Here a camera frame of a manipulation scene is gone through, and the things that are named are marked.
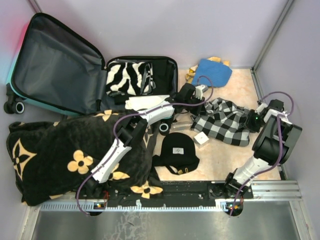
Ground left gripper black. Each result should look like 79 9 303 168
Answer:
184 95 208 117

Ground black white checkered shirt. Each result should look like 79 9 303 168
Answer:
191 97 250 147

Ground white garment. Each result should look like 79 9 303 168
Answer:
124 95 169 111

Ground zebra pattern fleece blanket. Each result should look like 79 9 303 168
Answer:
105 60 156 97

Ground black garment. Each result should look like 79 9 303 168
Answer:
151 59 175 95

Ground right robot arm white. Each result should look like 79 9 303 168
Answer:
223 99 303 198

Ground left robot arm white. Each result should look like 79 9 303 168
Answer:
78 83 208 199

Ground yellow white patterned cloth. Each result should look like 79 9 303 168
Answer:
185 56 230 84

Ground clear toiletry bag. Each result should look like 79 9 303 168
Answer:
171 121 193 131

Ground blue folded cloth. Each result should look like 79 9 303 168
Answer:
191 58 233 88

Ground small white box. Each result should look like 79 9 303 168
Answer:
193 132 209 148

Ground black beanie white label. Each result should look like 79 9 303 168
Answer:
159 132 200 167

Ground black cap gold buckle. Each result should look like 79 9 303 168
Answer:
152 154 200 175

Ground teal hard-shell suitcase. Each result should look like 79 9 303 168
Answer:
3 13 178 116

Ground black blanket yellow flowers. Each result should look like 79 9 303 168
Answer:
6 110 160 206

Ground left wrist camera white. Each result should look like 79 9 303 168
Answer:
195 84 209 100

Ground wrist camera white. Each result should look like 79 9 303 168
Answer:
255 102 269 118
195 84 209 100

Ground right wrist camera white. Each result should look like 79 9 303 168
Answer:
255 102 269 118

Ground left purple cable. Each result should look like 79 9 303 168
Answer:
74 75 214 217

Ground aluminium rail frame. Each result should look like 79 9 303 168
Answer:
39 180 302 214

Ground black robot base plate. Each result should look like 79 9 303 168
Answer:
79 181 253 212

